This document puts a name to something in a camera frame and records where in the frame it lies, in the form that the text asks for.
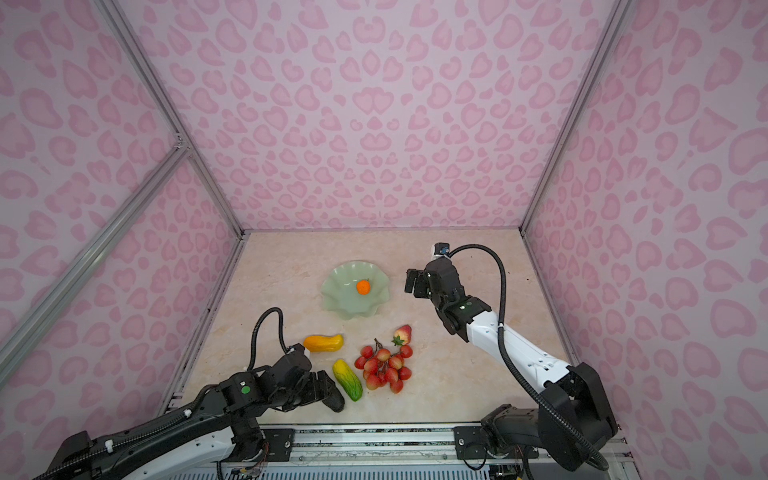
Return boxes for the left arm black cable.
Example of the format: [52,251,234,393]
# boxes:
[247,307,291,373]

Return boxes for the left corner aluminium post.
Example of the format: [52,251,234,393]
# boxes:
[94,0,245,239]

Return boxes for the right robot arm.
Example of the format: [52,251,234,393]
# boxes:
[404,254,618,472]

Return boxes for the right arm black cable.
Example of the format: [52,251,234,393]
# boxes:
[448,243,610,472]

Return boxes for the small fake orange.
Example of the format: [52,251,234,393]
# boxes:
[356,280,371,296]

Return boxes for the dark fake avocado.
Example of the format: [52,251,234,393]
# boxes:
[318,372,345,413]

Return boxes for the corner aluminium post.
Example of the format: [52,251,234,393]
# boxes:
[94,0,245,239]
[519,0,636,238]

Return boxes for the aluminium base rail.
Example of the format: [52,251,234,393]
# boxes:
[149,421,643,480]

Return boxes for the red fake grape bunch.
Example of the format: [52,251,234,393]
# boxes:
[354,341,413,394]

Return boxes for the yellow orange fake mango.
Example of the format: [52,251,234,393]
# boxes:
[303,334,345,353]

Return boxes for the green scalloped fruit bowl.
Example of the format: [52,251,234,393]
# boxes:
[321,261,390,320]

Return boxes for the right corner aluminium post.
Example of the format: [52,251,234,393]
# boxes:
[519,0,636,238]

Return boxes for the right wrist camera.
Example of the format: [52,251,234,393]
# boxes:
[433,242,451,259]

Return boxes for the red fake strawberry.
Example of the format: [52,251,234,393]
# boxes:
[392,325,412,346]

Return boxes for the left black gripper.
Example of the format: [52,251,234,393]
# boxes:
[274,367,341,410]

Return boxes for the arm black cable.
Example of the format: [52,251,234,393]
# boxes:
[247,307,291,373]
[448,243,610,472]

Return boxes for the left diagonal aluminium strut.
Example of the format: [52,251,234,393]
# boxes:
[1,142,189,385]

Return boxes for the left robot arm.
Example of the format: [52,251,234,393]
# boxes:
[40,344,345,479]

